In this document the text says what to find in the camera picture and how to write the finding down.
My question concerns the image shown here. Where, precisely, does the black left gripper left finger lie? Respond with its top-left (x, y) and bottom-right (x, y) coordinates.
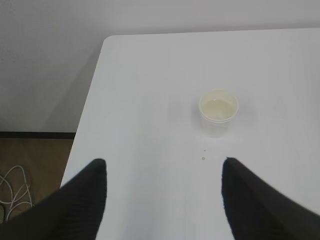
top-left (0, 158), bottom-right (107, 240)

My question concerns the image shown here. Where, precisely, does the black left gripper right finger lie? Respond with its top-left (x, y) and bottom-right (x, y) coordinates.
top-left (221, 157), bottom-right (320, 240)

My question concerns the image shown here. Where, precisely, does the white paper cup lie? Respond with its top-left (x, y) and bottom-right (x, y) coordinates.
top-left (198, 89), bottom-right (239, 138)

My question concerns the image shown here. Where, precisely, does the white floor cable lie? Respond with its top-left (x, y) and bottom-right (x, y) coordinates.
top-left (0, 164), bottom-right (35, 222)

